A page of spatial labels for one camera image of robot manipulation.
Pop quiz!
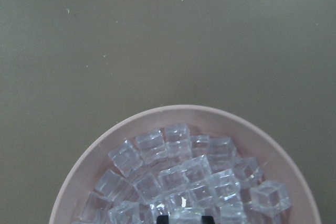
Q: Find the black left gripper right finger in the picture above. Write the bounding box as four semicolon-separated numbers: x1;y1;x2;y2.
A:
201;216;214;224

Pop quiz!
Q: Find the pile of clear ice cubes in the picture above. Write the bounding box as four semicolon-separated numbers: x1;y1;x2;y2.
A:
74;123;291;223

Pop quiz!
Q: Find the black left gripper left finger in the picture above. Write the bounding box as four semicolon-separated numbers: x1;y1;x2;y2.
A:
156;215;169;224

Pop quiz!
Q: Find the pink bowl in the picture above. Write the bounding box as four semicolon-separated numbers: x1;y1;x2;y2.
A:
49;105;321;223

